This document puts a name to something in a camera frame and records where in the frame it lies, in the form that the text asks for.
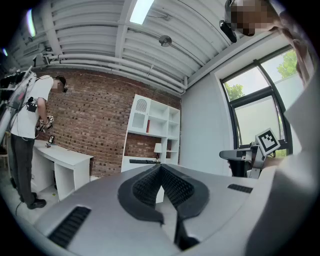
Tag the black keyboard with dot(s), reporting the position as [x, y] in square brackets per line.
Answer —
[141, 161]

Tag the red book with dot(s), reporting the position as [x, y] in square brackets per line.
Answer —
[148, 126]

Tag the small black picture frame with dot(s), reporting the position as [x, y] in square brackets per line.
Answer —
[51, 139]

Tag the ceiling light panel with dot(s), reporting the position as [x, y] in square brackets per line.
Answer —
[141, 11]

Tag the white shelf cabinet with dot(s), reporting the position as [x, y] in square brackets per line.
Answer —
[155, 135]

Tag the person's white shirt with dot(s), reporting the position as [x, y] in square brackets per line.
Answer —
[295, 175]

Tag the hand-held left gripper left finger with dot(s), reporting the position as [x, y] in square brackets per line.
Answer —
[140, 200]

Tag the round ceiling fixture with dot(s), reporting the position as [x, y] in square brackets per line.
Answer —
[165, 40]

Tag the black-framed window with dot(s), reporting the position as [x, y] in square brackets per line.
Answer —
[255, 107]

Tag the black head-worn camera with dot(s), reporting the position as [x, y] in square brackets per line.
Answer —
[228, 30]

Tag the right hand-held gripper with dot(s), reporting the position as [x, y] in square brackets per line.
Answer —
[268, 143]

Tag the white desk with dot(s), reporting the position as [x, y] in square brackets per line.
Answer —
[62, 162]

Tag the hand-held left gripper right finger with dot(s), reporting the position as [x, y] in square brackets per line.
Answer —
[190, 197]

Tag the person's head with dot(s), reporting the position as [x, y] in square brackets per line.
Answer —
[250, 16]

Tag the metal storage rack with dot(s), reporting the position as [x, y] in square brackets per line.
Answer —
[13, 100]

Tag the white table lamp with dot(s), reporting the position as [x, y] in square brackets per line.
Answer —
[157, 149]

